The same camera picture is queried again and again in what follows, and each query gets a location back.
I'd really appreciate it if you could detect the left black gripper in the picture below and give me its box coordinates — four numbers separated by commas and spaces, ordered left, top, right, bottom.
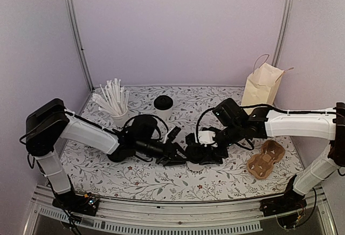
136, 140, 191, 168

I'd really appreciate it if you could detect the white paper coffee cup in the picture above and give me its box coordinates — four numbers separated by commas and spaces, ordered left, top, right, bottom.
155, 107, 172, 122

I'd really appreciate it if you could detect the black plastic cup lid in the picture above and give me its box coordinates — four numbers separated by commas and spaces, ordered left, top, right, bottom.
154, 95, 173, 110

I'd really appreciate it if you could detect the beige paper takeout bag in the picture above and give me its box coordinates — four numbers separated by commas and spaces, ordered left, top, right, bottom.
241, 54, 294, 107

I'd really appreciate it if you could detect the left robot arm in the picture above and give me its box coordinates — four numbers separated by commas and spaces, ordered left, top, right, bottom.
19, 98, 188, 210

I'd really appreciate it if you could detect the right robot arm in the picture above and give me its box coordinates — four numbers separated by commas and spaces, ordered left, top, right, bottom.
195, 98, 344, 211

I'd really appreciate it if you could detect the floral patterned table mat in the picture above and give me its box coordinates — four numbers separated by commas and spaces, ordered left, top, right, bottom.
61, 87, 303, 202

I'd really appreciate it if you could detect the stack of black lids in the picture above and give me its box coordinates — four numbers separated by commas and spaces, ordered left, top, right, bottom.
107, 151, 131, 163

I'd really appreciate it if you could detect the brown cardboard cup carrier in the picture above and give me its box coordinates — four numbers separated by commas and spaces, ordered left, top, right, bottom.
247, 140, 285, 179

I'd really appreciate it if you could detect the white cup holding straws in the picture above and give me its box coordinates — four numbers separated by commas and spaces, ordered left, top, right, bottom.
111, 110, 129, 130

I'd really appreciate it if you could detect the bundle of wrapped white straws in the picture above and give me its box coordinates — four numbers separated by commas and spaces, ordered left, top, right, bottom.
91, 78, 129, 117

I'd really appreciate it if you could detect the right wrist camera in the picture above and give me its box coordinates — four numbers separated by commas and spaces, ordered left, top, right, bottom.
185, 130, 218, 148

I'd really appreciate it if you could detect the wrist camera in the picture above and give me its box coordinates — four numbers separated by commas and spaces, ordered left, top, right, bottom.
163, 126, 181, 143
185, 130, 218, 148

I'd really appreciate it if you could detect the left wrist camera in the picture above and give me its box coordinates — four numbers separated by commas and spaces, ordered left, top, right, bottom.
163, 126, 181, 143

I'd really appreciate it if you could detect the front aluminium rail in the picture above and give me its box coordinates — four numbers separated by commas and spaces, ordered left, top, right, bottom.
24, 185, 339, 234

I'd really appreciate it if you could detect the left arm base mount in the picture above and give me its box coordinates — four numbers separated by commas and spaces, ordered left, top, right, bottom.
51, 188, 100, 216

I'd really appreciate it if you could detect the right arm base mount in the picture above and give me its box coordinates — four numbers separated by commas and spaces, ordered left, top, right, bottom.
259, 176, 307, 217

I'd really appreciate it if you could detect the right metal frame post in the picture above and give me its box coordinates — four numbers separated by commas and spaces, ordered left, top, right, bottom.
272, 0, 293, 67

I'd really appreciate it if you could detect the metal frame post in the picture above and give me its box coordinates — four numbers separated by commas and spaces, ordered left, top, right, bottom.
65, 0, 94, 92
272, 0, 293, 67

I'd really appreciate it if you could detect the left metal frame post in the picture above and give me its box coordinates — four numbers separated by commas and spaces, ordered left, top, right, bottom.
65, 0, 94, 92

